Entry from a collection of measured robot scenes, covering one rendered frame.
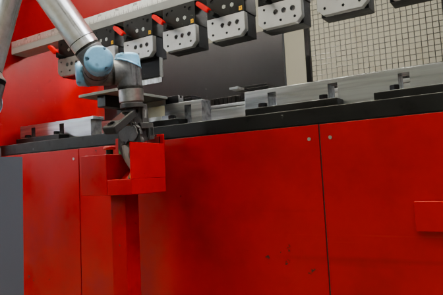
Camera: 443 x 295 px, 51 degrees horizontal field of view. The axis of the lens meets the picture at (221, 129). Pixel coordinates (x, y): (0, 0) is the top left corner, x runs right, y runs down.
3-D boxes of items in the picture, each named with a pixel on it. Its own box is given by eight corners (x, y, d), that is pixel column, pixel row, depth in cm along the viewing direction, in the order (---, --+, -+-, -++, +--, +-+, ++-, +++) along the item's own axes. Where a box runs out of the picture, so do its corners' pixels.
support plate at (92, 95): (78, 97, 161) (78, 95, 161) (132, 105, 183) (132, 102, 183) (115, 91, 151) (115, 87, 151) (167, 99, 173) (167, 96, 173)
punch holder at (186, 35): (163, 53, 172) (161, 9, 173) (177, 56, 179) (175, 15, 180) (196, 45, 163) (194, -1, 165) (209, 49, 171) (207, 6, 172)
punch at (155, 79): (140, 85, 182) (139, 61, 183) (144, 85, 183) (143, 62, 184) (159, 81, 176) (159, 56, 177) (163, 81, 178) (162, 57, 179)
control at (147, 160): (81, 195, 141) (80, 137, 143) (118, 192, 155) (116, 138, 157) (131, 194, 131) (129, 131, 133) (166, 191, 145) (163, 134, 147)
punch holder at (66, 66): (57, 77, 204) (57, 40, 205) (73, 80, 211) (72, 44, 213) (80, 72, 196) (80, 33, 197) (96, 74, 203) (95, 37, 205)
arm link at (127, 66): (110, 56, 145) (138, 55, 147) (113, 91, 144) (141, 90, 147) (113, 51, 137) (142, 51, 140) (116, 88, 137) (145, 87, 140)
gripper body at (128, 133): (155, 141, 144) (151, 102, 145) (137, 142, 137) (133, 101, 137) (136, 143, 148) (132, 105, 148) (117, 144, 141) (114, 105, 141)
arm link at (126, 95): (131, 87, 137) (111, 91, 141) (133, 103, 137) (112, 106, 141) (147, 88, 144) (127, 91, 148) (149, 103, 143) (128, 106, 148)
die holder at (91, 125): (20, 147, 219) (20, 126, 220) (31, 147, 224) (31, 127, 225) (93, 138, 192) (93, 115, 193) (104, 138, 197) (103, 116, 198)
